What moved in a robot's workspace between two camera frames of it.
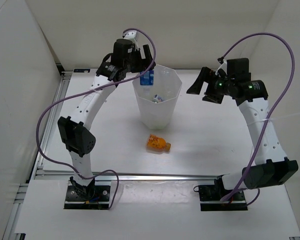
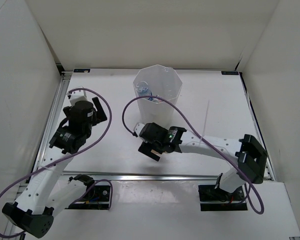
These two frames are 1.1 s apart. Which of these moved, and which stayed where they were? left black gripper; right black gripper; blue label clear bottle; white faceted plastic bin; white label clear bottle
Moved: right black gripper; left black gripper; blue label clear bottle
Stayed: white faceted plastic bin; white label clear bottle
